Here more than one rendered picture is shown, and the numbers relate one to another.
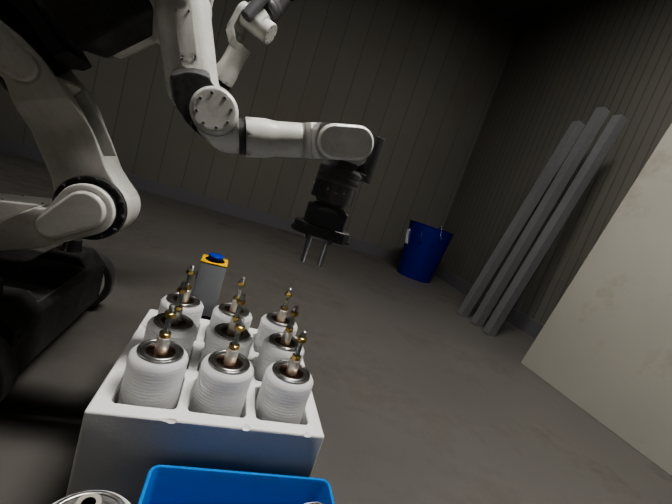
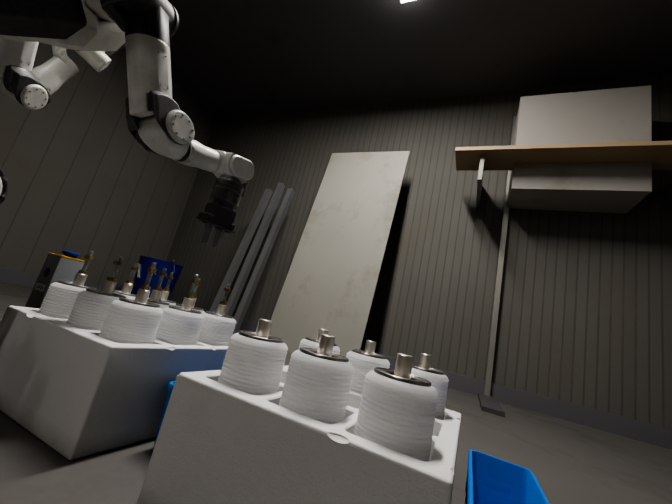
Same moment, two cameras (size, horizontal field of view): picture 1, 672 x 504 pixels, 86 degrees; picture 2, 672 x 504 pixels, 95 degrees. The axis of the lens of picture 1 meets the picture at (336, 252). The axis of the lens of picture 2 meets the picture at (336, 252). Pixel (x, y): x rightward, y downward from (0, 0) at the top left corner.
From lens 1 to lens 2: 0.59 m
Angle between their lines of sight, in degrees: 52
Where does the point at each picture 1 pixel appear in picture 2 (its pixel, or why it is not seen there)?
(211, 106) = (181, 124)
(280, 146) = (207, 161)
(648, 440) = not seen: hidden behind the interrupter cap
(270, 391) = (216, 326)
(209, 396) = (185, 331)
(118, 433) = (134, 365)
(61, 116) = not seen: outside the picture
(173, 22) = (155, 59)
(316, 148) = (229, 167)
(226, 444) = (202, 363)
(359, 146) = (249, 171)
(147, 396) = (145, 335)
